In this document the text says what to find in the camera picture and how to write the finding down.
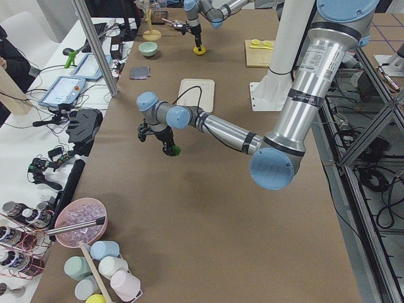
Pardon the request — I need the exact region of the pink cup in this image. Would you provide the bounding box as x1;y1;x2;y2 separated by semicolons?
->
110;270;143;302

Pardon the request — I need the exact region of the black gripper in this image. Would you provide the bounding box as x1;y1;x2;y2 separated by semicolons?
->
155;126;174;151
191;24;201;47

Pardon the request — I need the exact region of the metal scoop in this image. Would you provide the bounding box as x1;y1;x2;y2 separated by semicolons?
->
162;18;187;32

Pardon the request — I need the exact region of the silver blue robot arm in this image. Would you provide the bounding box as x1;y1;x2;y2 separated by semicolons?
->
136;1;377;190
183;0;252;51

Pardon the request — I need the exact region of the teach pendant far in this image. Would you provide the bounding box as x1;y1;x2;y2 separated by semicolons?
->
73;53;102;81

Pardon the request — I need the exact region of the teach pendant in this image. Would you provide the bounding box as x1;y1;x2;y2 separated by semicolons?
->
38;76;86;107
73;53;102;81

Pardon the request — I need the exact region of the teach pendant near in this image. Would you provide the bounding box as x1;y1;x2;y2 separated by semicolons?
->
38;76;86;107

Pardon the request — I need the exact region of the grey folded cloth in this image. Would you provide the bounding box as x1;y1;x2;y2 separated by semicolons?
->
129;66;150;80

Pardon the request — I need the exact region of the white cup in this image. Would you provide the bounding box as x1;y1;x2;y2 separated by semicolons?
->
98;256;129;280

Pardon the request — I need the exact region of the wooden cutting board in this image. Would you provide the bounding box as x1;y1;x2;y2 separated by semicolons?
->
244;39;275;68

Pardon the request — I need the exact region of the mint green bowl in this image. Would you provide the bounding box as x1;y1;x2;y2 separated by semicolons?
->
138;42;158;57

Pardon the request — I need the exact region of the pink bowl with ice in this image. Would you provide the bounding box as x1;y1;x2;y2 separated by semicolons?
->
54;198;108;248

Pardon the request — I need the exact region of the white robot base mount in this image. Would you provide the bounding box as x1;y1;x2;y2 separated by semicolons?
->
250;0;316;111

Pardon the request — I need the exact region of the blue cup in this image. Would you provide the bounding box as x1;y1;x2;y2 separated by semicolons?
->
90;241;120;261

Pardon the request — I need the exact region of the lemon slice lower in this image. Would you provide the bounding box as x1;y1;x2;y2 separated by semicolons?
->
263;40;273;47

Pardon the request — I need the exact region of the wooden mug tree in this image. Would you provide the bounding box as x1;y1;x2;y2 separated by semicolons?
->
135;0;162;41

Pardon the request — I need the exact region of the green cup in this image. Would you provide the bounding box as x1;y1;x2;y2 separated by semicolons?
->
64;256;92;281

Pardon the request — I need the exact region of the green lime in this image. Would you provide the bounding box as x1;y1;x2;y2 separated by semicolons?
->
172;145;181;157

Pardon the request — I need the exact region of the yellow lemon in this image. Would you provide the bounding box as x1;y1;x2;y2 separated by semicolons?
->
193;45;206;56

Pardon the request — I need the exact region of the yellow plastic knife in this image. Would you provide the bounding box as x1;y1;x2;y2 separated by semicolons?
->
249;45;273;50

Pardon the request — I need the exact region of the aluminium frame post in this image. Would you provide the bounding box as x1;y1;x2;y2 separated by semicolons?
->
71;0;118;97

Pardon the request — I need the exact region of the white rabbit tray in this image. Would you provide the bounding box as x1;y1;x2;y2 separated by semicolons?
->
177;78;215;113

